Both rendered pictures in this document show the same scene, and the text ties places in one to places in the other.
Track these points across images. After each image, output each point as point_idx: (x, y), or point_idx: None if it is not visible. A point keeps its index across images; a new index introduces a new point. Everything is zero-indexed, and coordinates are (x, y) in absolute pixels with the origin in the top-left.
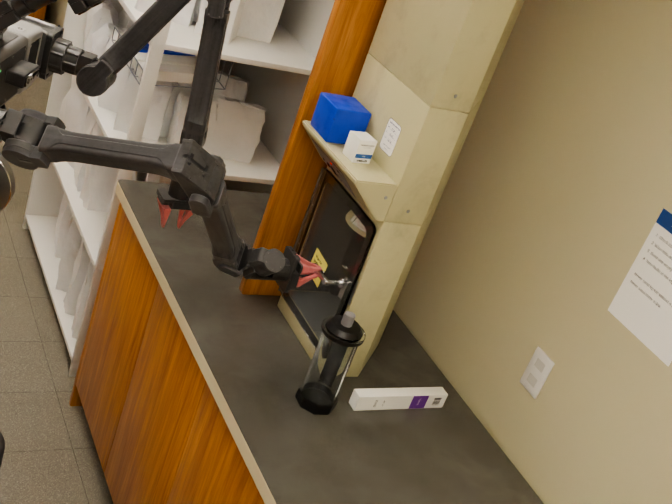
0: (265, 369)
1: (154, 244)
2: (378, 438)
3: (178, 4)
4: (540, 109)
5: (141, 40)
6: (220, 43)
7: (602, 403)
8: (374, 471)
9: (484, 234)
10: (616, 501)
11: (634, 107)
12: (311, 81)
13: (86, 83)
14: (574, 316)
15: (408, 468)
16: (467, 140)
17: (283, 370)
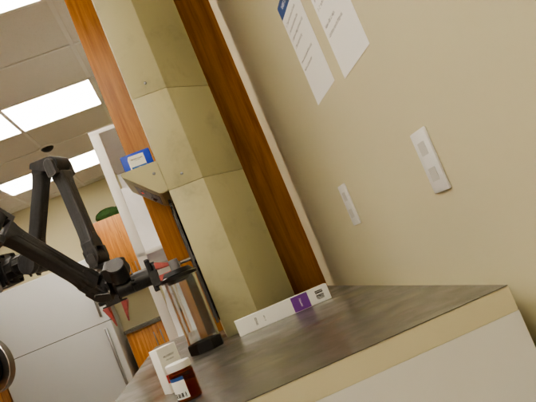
0: (180, 356)
1: None
2: (250, 336)
3: (40, 187)
4: (259, 65)
5: (37, 221)
6: (69, 187)
7: (356, 163)
8: (227, 351)
9: (303, 169)
10: (403, 215)
11: None
12: None
13: (24, 267)
14: (324, 138)
15: (264, 335)
16: (274, 135)
17: None
